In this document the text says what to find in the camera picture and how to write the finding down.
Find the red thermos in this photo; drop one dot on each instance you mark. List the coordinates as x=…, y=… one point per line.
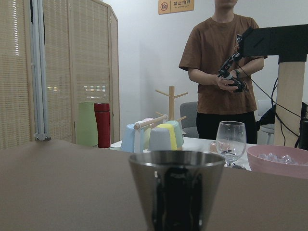
x=102, y=113

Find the yellow cup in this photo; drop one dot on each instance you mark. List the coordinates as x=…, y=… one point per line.
x=168, y=126

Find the wine glass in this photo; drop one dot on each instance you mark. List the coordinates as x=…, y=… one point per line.
x=231, y=141

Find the green bottle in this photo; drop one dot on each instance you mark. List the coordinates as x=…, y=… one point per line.
x=86, y=129

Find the person in brown shirt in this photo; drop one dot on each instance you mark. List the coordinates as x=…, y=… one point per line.
x=225, y=90

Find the black water bottle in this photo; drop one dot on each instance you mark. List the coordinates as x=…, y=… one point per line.
x=303, y=136

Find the bamboo folding screen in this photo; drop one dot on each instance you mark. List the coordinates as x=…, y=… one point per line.
x=81, y=51

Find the pink bowl with ice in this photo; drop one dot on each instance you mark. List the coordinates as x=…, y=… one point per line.
x=278, y=160

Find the grey cup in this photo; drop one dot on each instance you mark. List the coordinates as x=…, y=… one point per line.
x=162, y=139

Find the steel jigger measuring cup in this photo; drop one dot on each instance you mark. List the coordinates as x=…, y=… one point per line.
x=176, y=188

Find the aluminium frame post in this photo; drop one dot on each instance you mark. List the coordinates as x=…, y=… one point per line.
x=38, y=63

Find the wooden cup rack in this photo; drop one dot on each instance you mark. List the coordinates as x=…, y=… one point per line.
x=154, y=122

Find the light blue cup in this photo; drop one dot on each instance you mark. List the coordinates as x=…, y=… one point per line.
x=128, y=142

